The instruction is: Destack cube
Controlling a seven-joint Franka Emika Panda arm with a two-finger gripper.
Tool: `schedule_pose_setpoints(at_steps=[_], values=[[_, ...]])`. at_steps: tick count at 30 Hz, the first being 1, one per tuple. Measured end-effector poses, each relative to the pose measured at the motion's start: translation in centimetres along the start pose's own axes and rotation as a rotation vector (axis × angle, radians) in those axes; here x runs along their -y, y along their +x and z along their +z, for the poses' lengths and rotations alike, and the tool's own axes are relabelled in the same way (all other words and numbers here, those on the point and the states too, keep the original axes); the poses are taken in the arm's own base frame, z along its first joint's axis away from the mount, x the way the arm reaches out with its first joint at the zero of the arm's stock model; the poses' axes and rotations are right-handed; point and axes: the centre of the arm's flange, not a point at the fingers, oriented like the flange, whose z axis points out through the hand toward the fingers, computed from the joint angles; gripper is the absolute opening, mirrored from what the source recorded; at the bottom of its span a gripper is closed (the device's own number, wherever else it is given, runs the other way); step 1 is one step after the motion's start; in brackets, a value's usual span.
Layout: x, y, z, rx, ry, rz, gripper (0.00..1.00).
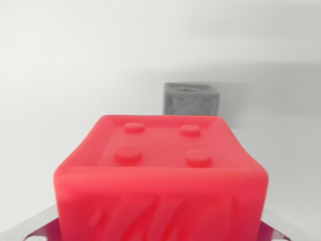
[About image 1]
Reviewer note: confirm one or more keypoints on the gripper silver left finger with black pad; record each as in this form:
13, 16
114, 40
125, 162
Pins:
42, 227

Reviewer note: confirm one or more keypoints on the grey rubber toy cube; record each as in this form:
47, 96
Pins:
190, 100

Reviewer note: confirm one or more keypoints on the red rubber toy cube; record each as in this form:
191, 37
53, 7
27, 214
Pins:
160, 180

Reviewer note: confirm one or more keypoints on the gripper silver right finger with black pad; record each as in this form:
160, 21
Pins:
270, 232

